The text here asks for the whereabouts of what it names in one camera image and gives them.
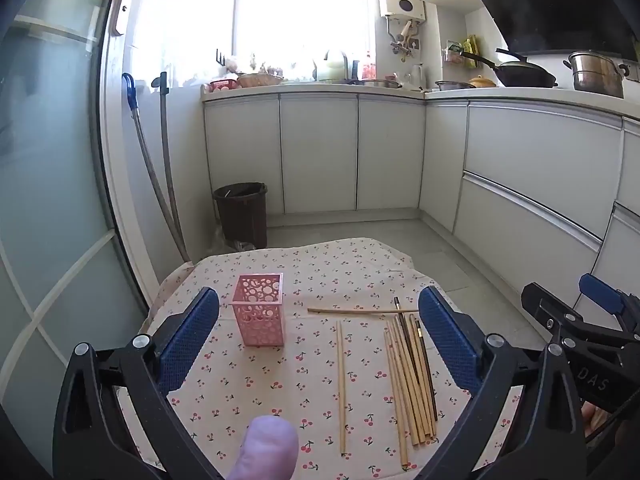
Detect person's right hand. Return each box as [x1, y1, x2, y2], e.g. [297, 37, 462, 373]
[581, 402, 610, 437]

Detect person's left hand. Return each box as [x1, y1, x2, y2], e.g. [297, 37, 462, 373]
[227, 414, 300, 480]

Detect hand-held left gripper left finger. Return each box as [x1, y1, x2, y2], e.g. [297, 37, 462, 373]
[52, 286, 221, 480]

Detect mop handle with black hook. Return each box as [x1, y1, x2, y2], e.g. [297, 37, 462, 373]
[152, 72, 193, 263]

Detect frosted glass sliding door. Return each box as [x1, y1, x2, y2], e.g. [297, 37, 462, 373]
[0, 0, 161, 480]

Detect white kitchen cabinets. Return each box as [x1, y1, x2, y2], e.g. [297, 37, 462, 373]
[201, 84, 640, 361]

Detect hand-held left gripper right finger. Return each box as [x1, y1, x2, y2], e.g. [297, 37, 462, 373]
[418, 286, 589, 480]

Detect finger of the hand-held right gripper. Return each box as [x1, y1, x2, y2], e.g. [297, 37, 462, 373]
[521, 282, 627, 347]
[579, 273, 640, 332]

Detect stainless steel pot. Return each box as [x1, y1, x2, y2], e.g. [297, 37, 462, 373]
[563, 50, 631, 100]

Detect wicker basket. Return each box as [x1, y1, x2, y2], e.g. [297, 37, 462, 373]
[236, 72, 284, 89]

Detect cherry print cloth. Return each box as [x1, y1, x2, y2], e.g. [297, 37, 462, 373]
[144, 237, 527, 480]

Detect clear plastic bag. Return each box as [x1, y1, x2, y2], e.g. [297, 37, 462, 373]
[206, 224, 257, 257]

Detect pink perforated utensil holder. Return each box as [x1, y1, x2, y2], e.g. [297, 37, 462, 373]
[230, 273, 286, 348]

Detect black range hood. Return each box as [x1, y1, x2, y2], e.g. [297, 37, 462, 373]
[454, 0, 640, 59]

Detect black wok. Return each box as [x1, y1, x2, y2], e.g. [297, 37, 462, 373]
[459, 48, 559, 89]

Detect kitchen window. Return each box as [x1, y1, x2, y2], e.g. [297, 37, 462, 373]
[231, 0, 377, 82]

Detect water pipes and valve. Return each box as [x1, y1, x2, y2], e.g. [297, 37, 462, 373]
[387, 17, 421, 62]

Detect wall rack with packets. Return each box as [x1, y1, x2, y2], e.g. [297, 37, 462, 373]
[442, 34, 481, 69]

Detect dark brown trash bin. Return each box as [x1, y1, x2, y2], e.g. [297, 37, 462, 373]
[213, 182, 269, 250]

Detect white plastic jug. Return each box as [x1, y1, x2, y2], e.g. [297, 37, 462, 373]
[313, 49, 350, 82]

